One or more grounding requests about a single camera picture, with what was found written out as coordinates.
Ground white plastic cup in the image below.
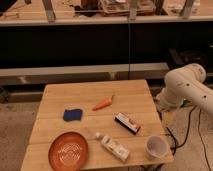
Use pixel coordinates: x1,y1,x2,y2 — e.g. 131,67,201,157
145,135,169,160

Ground orange ceramic bowl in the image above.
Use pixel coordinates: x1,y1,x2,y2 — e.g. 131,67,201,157
48,132,88,171

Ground wooden table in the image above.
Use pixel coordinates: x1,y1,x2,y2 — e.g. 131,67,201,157
21,80,173,171

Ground black and white box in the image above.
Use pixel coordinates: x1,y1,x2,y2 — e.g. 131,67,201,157
115,113,141,135

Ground black floor cables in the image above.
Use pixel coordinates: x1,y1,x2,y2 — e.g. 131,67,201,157
156,104,213,171

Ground blue hanging cable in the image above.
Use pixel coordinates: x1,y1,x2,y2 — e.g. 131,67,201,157
127,13,132,80

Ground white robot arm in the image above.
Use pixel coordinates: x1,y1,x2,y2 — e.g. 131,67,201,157
157,63,213,116

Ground orange carrot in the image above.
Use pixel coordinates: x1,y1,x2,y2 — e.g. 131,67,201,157
92,95,114,111

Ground blue sponge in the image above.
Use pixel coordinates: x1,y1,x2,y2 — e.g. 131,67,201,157
63,109,83,122

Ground white lotion bottle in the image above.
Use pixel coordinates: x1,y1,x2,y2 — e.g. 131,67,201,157
95,132,130,162

